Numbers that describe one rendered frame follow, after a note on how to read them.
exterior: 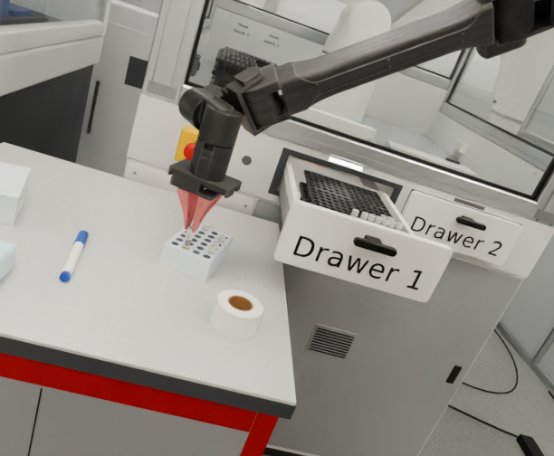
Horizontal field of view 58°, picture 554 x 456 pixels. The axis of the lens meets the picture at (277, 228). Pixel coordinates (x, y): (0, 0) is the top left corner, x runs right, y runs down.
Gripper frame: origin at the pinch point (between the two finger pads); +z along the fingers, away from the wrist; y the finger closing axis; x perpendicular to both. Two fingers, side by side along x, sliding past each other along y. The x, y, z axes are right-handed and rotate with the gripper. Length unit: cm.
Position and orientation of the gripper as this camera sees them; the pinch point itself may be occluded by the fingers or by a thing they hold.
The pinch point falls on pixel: (191, 225)
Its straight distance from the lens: 82.8
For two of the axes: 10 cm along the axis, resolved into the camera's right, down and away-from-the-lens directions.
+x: -2.5, 3.0, -9.2
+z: -3.1, 8.7, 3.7
